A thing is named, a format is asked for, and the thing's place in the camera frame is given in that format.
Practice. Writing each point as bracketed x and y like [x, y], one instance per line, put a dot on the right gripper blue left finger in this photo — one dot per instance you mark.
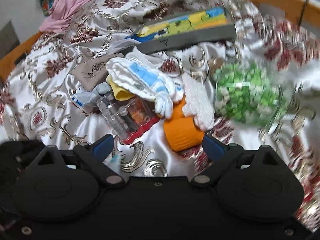
[92, 156]

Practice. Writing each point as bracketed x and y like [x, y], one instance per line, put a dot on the colourful wall picture lower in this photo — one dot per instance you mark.
[46, 6]

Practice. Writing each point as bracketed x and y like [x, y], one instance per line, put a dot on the clear plastic container red lid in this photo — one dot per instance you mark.
[129, 119]

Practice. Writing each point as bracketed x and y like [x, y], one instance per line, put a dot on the grey tray with colourful bottom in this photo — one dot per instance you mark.
[184, 30]

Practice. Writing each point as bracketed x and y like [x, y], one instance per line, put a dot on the beige burlap drawstring bag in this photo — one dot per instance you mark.
[93, 72]

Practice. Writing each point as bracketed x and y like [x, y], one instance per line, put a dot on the yellow cloth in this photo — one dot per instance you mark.
[120, 93]

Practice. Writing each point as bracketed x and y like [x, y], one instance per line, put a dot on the jar of green paper stars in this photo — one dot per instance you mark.
[249, 93]

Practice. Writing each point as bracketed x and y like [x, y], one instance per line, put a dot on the white blue knitted sock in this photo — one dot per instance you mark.
[140, 74]

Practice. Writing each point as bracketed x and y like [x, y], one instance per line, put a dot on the orange knitted cup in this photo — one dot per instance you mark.
[180, 131]

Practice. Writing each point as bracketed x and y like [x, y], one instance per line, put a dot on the floral satin bedspread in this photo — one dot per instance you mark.
[36, 99]

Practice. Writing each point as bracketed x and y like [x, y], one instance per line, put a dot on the wooden bed frame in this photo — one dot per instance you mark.
[293, 10]

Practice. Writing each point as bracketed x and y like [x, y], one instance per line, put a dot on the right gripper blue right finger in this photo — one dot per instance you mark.
[223, 157]

